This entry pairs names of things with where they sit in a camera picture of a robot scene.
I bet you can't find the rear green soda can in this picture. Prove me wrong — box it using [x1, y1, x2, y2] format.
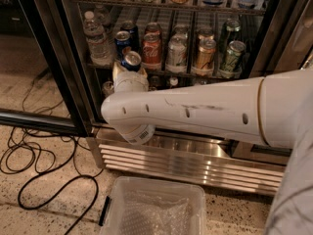
[218, 19, 241, 53]

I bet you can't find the open glass fridge door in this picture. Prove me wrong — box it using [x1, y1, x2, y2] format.
[0, 0, 91, 136]

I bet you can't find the green soda can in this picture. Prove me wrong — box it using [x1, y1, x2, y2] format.
[219, 40, 246, 78]
[218, 19, 241, 53]

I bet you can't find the blue pepsi can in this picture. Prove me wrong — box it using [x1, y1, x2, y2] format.
[120, 21, 140, 52]
[121, 51, 141, 71]
[114, 30, 131, 60]

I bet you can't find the rear silver soda can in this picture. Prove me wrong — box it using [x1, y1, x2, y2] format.
[172, 24, 189, 38]

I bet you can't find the bubble wrap sheet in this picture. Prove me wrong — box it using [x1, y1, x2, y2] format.
[118, 192, 192, 235]

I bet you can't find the front red coca-cola can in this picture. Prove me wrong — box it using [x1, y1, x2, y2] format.
[142, 33, 161, 70]

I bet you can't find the right brown tea bottle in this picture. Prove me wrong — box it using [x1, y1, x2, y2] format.
[169, 77, 179, 88]

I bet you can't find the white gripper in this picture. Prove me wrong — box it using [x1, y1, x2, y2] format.
[112, 62, 149, 92]

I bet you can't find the clear plastic storage bin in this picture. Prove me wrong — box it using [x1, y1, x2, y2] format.
[99, 176, 206, 235]

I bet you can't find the clear water bottle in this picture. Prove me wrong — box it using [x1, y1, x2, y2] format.
[83, 11, 111, 66]
[94, 4, 112, 33]

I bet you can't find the stainless steel fridge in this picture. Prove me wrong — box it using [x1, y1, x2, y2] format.
[55, 0, 313, 195]

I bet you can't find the front silver diet soda can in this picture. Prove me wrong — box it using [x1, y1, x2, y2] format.
[165, 35, 187, 73]

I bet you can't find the rear clear water bottle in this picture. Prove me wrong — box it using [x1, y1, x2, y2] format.
[94, 4, 112, 33]

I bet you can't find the front green soda can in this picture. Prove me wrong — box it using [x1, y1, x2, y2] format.
[219, 40, 246, 78]

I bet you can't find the black cable on floor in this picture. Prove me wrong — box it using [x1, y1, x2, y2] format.
[0, 67, 104, 235]

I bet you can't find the rear red coca-cola can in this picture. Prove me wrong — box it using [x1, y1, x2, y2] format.
[145, 23, 162, 36]

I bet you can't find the front clear water bottle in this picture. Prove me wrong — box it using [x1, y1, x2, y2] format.
[83, 11, 111, 66]

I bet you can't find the gold soda can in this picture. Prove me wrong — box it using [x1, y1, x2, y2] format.
[195, 39, 216, 75]
[197, 27, 214, 42]

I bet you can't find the front gold soda can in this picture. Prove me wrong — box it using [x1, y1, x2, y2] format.
[195, 39, 216, 75]

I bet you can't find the red coca-cola can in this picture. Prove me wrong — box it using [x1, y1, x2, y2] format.
[145, 23, 162, 36]
[142, 33, 161, 70]

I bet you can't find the rear gold soda can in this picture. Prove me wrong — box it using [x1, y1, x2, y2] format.
[197, 27, 214, 42]

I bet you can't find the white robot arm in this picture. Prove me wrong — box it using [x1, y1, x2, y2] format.
[101, 69, 313, 235]

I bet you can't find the silver can bottom shelf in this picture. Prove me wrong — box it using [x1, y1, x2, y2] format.
[102, 81, 114, 97]

